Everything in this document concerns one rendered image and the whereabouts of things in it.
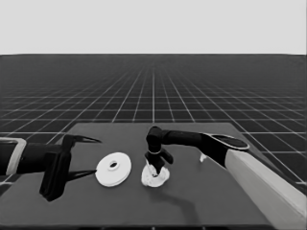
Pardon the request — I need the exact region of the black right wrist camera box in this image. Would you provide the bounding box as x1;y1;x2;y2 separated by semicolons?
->
160;149;176;166

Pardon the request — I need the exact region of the large thick white disc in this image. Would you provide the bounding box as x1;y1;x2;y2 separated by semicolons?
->
95;151;132;188

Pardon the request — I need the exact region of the white round carrier with pins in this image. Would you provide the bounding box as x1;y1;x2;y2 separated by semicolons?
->
140;161;171;189

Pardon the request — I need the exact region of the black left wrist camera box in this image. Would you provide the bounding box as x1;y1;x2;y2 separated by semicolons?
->
38;150;73;202

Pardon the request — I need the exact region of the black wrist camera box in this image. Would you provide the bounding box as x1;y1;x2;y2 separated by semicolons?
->
160;149;176;166
38;150;73;202

